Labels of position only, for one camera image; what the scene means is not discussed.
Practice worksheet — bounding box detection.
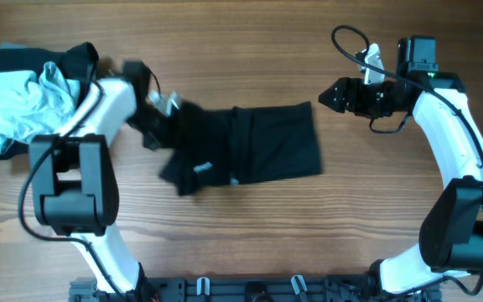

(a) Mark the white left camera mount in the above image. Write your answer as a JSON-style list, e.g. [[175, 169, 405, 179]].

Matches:
[[148, 91, 182, 117]]

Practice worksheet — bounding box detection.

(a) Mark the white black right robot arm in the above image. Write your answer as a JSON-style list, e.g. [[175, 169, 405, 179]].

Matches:
[[318, 71, 483, 299]]

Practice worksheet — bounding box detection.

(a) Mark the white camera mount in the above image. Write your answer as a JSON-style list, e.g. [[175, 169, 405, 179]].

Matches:
[[148, 91, 182, 117], [356, 44, 385, 85]]

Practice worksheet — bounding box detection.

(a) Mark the crumpled light grey garment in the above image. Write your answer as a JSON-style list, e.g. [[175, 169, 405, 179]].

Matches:
[[0, 62, 81, 154]]

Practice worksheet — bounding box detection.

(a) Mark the folded black garment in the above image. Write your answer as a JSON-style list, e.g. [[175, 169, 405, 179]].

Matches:
[[0, 41, 100, 164]]

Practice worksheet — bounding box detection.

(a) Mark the black t-shirt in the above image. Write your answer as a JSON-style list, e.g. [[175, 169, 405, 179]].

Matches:
[[159, 102, 322, 196]]

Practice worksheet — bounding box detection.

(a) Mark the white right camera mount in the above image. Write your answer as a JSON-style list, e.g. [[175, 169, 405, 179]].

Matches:
[[356, 44, 385, 85]]

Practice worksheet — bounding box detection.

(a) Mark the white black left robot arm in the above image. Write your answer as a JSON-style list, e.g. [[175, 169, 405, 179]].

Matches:
[[18, 76, 181, 301]]

